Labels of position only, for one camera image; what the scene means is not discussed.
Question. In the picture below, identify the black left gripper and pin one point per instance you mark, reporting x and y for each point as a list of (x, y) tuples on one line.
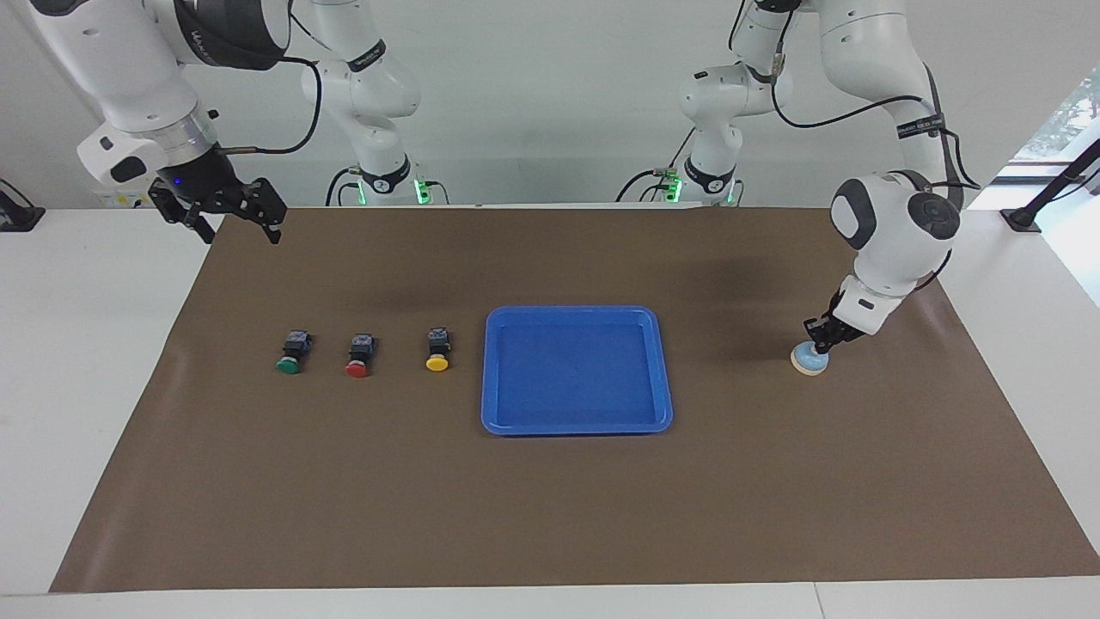
[(838, 322)]

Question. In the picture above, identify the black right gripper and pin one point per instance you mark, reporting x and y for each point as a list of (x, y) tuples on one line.
[(210, 189)]

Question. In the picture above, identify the light blue call bell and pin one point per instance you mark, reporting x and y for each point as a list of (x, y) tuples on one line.
[(808, 361)]

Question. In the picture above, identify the green mushroom push button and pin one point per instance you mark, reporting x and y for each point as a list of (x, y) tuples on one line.
[(290, 359)]

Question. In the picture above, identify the red mushroom push button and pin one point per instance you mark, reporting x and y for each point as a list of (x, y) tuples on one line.
[(359, 361)]

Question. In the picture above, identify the yellow mushroom push button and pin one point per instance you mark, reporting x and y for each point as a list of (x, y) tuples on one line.
[(438, 357)]

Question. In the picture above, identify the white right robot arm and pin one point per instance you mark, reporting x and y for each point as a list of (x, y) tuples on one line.
[(129, 60)]

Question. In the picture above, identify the blue plastic tray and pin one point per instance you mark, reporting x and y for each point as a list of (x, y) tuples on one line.
[(576, 374)]

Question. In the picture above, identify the black clamp stand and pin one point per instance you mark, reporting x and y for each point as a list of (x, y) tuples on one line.
[(1044, 198)]

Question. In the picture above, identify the brown paper table mat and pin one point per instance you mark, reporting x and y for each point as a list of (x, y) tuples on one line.
[(550, 499)]

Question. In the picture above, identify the white wall outlet box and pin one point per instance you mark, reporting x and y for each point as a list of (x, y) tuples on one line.
[(120, 199)]

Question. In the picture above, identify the black table mount bracket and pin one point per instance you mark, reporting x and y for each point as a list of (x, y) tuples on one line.
[(17, 215)]

